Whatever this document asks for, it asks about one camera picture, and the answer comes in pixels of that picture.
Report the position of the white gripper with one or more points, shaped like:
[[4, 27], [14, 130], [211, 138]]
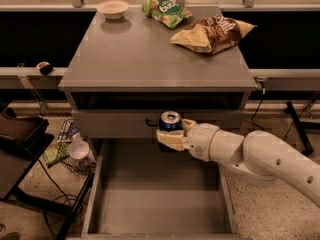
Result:
[[199, 140]]

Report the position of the blue pepsi can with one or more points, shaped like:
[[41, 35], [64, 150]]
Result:
[[169, 121]]

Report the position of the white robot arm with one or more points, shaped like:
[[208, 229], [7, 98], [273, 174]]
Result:
[[260, 158]]

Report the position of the open grey bottom drawer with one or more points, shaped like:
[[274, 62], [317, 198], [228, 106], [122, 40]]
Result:
[[141, 193]]

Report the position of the grey drawer cabinet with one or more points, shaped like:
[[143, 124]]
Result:
[[130, 64]]

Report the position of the closed grey drawer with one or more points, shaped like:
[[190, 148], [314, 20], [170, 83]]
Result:
[[131, 123]]

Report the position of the brown yellow chip bag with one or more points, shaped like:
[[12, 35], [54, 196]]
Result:
[[212, 35]]

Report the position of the white cup on floor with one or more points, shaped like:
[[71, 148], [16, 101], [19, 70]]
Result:
[[78, 149]]

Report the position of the black stand leg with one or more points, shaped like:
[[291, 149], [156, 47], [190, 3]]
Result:
[[301, 127]]

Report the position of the green chip bag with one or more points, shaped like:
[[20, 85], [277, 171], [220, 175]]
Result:
[[166, 12]]

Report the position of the green packet on floor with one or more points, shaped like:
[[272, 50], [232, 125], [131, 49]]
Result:
[[55, 154]]

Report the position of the beige bowl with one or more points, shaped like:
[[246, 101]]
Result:
[[113, 9]]

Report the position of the black side table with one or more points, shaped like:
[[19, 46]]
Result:
[[22, 142]]

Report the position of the black drawer handle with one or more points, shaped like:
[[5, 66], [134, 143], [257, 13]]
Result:
[[152, 123]]

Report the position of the wire mesh basket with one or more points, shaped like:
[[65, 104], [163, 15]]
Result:
[[82, 166]]

